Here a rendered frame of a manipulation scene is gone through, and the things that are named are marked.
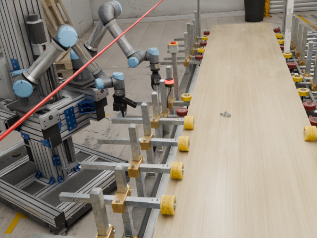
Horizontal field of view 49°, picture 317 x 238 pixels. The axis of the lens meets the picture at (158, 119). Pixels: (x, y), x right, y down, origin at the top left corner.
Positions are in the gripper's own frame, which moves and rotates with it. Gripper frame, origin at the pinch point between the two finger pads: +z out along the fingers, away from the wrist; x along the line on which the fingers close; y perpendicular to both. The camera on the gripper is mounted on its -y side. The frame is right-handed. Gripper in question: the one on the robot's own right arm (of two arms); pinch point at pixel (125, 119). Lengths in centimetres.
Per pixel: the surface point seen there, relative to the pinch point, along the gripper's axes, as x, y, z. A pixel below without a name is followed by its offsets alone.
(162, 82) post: -2.1, -27.5, -28.6
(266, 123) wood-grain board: 17, -95, -11
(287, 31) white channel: -134, -124, -31
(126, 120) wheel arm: 26.6, -9.2, -13.9
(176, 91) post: -53, -29, -1
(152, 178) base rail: 51, -30, 11
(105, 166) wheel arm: 77, -13, -13
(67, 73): -267, 177, 63
